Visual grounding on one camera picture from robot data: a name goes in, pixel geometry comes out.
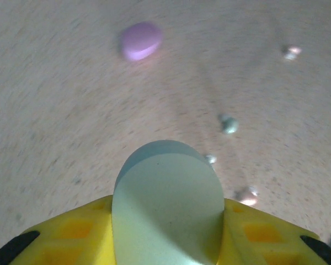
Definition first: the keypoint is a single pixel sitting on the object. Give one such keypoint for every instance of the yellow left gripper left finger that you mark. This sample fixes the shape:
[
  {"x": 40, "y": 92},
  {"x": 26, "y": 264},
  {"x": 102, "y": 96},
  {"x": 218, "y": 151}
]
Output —
[{"x": 71, "y": 234}]

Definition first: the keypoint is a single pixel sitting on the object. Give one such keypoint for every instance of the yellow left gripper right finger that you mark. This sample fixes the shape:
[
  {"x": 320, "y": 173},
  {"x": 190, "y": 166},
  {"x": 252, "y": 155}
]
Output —
[{"x": 264, "y": 237}]

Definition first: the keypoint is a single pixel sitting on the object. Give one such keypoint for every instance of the pale pink earbud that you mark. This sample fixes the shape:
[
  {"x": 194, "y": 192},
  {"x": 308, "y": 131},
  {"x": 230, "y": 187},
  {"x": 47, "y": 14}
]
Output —
[
  {"x": 291, "y": 52},
  {"x": 246, "y": 195}
]

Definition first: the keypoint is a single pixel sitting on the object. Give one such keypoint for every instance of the mint green earbud charging case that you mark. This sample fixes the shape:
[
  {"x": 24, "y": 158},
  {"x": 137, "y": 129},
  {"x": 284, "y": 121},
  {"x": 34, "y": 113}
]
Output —
[{"x": 168, "y": 207}]

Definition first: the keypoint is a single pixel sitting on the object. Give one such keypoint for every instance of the lilac earbud charging case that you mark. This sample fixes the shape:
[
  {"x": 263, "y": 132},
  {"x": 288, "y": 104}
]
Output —
[{"x": 141, "y": 41}]

